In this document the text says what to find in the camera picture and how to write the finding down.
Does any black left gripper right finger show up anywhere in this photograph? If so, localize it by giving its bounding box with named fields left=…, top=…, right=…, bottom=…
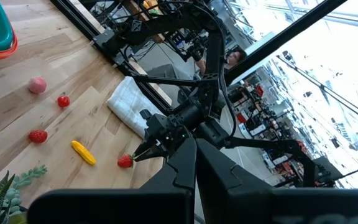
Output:
left=196, top=138, right=358, bottom=224

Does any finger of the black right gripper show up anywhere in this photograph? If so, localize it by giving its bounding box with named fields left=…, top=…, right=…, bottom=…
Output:
left=147, top=144, right=170, bottom=161
left=133, top=139, right=158, bottom=162

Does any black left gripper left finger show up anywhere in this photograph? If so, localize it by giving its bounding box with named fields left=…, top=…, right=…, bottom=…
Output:
left=26, top=138, right=198, bottom=224

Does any red toy strawberry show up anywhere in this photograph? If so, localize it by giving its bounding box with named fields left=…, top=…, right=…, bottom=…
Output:
left=117, top=147, right=152, bottom=169

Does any red toy tomato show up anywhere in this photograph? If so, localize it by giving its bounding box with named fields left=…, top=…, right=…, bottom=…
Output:
left=57, top=92, right=71, bottom=109

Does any red toy raspberry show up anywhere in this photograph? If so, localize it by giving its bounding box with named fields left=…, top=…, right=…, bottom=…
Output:
left=28, top=129, right=48, bottom=144

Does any pink toy peach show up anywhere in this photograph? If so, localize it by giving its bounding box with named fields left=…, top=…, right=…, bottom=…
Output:
left=27, top=76, right=47, bottom=95

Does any white plaid towel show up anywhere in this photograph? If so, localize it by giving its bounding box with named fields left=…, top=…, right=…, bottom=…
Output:
left=106, top=75, right=167, bottom=139

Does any person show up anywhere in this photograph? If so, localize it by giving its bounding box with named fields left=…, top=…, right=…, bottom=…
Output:
left=147, top=46, right=248, bottom=82

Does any black rig support stand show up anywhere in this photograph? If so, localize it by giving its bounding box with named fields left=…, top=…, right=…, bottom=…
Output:
left=224, top=0, right=349, bottom=85

